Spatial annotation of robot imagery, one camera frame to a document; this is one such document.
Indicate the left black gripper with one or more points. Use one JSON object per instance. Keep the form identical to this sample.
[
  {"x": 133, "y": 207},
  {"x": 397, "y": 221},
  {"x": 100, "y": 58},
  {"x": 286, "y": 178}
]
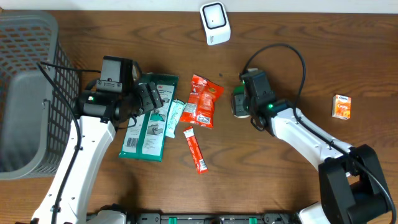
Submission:
[{"x": 152, "y": 98}]

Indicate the light green wipes pack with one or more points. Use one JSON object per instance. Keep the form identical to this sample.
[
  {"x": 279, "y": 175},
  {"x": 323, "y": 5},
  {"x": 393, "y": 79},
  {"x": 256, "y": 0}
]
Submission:
[{"x": 176, "y": 109}]

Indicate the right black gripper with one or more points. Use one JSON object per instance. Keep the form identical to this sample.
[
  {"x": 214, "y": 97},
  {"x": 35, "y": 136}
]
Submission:
[{"x": 239, "y": 100}]

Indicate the red stick sachet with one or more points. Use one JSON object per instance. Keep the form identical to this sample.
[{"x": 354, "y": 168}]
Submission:
[{"x": 195, "y": 150}]

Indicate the white barcode scanner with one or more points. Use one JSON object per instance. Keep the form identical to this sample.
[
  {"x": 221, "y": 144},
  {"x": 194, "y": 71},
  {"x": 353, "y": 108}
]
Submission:
[{"x": 215, "y": 23}]

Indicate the green lid jar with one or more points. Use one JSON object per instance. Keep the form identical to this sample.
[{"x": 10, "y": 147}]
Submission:
[{"x": 237, "y": 90}]

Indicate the grey plastic mesh basket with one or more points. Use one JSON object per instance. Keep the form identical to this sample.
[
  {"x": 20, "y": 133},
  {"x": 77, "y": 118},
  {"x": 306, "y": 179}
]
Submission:
[{"x": 35, "y": 123}]

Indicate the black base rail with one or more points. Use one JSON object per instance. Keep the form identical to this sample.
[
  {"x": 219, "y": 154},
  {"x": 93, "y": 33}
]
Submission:
[{"x": 156, "y": 218}]

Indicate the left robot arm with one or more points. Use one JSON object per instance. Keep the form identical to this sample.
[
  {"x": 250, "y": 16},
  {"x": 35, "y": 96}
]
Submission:
[{"x": 116, "y": 97}]

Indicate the red snack bag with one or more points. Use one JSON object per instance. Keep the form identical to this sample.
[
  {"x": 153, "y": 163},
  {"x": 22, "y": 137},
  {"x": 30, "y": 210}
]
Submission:
[{"x": 200, "y": 106}]

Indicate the small orange box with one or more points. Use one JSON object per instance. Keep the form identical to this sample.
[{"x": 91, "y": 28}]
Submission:
[{"x": 341, "y": 107}]

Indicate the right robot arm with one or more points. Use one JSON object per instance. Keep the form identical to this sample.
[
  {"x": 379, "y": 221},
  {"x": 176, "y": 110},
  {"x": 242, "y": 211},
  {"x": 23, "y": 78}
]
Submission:
[{"x": 353, "y": 188}]

